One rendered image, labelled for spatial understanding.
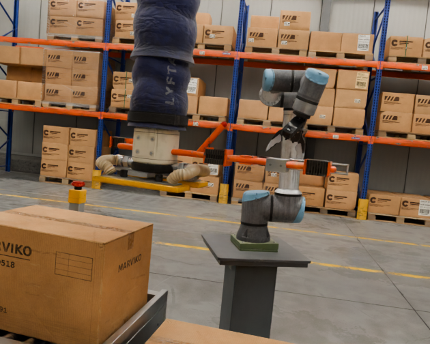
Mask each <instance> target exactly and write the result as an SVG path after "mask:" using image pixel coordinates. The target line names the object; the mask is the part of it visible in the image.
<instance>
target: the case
mask: <svg viewBox="0 0 430 344"><path fill-rule="evenodd" d="M153 225H154V224H153V223H146V222H141V221H136V220H128V219H123V218H116V217H110V216H103V215H97V214H90V213H84V212H77V211H72V210H64V209H59V208H54V207H46V206H41V205H32V206H28V207H21V208H17V209H13V210H6V211H2V212H0V330H5V331H8V332H13V333H16V334H21V335H24V336H29V337H31V338H35V339H39V340H43V341H48V342H51V343H55V344H103V343H104V342H105V341H106V340H107V339H108V338H109V337H110V336H112V335H113V334H114V333H115V332H116V331H117V330H118V329H120V328H121V327H122V326H123V325H124V324H125V323H126V322H127V321H128V320H129V319H130V318H131V317H132V316H133V315H134V314H135V313H137V312H138V311H139V310H140V309H141V308H142V307H143V306H145V305H146V304H147V292H148V283H149V267H150V259H151V250H152V233H153Z"/></svg>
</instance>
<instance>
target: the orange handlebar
mask: <svg viewBox="0 0 430 344"><path fill-rule="evenodd" d="M132 146H133V142H132V141H130V144H129V143H118V144H117V147H118V148H119V149H128V150H132ZM171 153H172V155H177V156H188V157H195V158H203V153H204V152H197V151H192V150H185V149H172V150H171ZM227 161H231V162H238V164H248V165H251V166H253V165H255V164H260V165H266V158H257V156H254V155H251V156H249V155H246V154H243V155H239V156H236V155H227ZM303 167H304V163H303V162H293V161H289V162H288V161H287V163H286V168H291V169H303ZM335 171H336V167H335V166H331V167H330V173H334V172H335Z"/></svg>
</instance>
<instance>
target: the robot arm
mask: <svg viewBox="0 0 430 344"><path fill-rule="evenodd" d="M328 79H329V75H328V74H326V73H325V72H322V71H320V70H316V69H314V68H308V69H307V70H277V69H272V68H270V69H265V70H264V72H263V80H262V88H261V89H260V92H259V98H260V100H261V102H262V103H263V104H265V105H266V106H272V107H279V108H283V112H284V113H283V129H281V130H279V131H278V132H277V133H276V134H275V135H274V136H273V138H272V140H271V141H270V142H269V144H268V146H267V148H266V151H268V150H270V149H271V148H272V147H273V146H275V145H276V144H277V143H280V142H282V143H281V158H284V159H289V161H290V158H291V159H298V160H303V158H304V147H305V140H304V137H305V135H306V132H307V130H306V129H304V126H305V124H306V121H307V119H310V117H311V116H314V114H315V112H316V109H317V106H318V104H319V101H320V99H321V96H322V94H323V92H324V89H325V87H326V84H327V83H328ZM299 180H300V171H298V170H291V169H289V171H288V172H286V173H279V182H278V188H277V189H276V190H275V191H274V195H270V191H268V190H248V191H246V192H244V193H243V197H242V213H241V224H240V228H239V229H238V232H237V234H236V238H237V239H238V240H240V241H243V242H250V243H266V242H269V241H270V233H269V231H268V222H278V223H300V222H301V221H302V219H303V216H304V210H305V197H302V193H301V191H300V190H299Z"/></svg>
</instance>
